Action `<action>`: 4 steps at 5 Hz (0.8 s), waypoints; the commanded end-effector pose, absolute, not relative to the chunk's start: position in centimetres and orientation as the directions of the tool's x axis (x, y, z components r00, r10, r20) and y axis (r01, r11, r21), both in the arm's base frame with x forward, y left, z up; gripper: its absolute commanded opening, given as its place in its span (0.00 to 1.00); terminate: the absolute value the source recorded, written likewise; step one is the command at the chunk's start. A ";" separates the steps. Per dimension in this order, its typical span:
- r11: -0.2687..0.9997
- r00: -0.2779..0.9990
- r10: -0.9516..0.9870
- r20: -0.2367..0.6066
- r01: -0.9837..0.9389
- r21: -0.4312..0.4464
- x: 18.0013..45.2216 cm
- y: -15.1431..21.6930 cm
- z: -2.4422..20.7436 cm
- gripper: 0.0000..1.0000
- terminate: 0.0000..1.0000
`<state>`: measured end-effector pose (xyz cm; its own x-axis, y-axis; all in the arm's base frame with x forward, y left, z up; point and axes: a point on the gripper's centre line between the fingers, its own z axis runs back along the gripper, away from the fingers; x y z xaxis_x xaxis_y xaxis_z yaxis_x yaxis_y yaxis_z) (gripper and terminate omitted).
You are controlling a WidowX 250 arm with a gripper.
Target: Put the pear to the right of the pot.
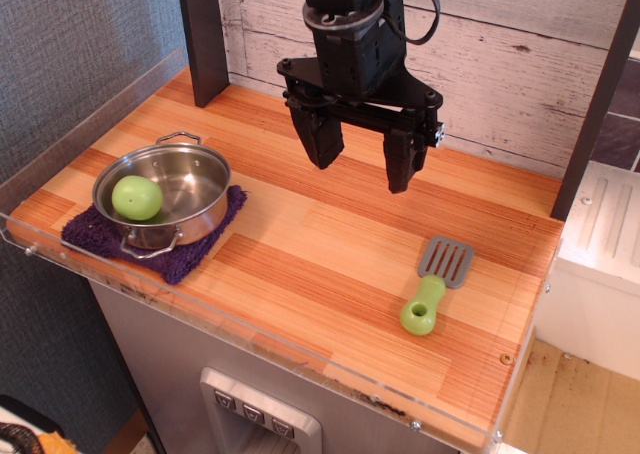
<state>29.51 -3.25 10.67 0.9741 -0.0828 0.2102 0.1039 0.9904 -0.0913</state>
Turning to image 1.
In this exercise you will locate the dark right frame post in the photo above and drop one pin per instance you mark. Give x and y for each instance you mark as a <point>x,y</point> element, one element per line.
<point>609,78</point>

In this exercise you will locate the dark frame post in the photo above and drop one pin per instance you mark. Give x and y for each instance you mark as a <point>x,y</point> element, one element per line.
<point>609,78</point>
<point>203,29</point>

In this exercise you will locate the clear acrylic edge guard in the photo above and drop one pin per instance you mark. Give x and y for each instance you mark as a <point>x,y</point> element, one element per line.
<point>318,265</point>

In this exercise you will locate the silver dispenser button panel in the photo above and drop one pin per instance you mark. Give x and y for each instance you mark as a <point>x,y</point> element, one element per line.
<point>246,420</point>

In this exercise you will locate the purple knitted cloth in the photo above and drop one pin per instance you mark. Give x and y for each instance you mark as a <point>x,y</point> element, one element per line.
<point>92,232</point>

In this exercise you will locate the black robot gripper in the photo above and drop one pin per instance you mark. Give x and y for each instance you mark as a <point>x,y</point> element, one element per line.
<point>360,61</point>

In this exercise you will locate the grey toy fridge cabinet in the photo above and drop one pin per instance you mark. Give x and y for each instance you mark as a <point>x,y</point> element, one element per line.
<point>165,357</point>

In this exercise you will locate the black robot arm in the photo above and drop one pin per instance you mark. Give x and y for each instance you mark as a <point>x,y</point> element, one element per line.
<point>375,118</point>

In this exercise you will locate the green toy pear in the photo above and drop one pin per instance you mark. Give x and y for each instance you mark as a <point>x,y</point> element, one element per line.
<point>137,198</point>

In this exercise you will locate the stainless steel pot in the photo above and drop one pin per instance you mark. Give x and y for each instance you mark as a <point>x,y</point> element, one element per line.
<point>163,196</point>

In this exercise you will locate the orange and black object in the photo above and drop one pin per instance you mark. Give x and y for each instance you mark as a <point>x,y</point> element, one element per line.
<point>19,439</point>

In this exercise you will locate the white toy sink unit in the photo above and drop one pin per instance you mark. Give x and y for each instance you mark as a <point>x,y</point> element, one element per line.
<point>590,305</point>

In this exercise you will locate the grey spatula green handle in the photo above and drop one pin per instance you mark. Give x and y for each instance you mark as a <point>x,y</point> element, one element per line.
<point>444,265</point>

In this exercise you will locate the dark left frame post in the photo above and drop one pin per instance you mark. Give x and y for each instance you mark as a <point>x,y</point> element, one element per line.
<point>203,29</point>

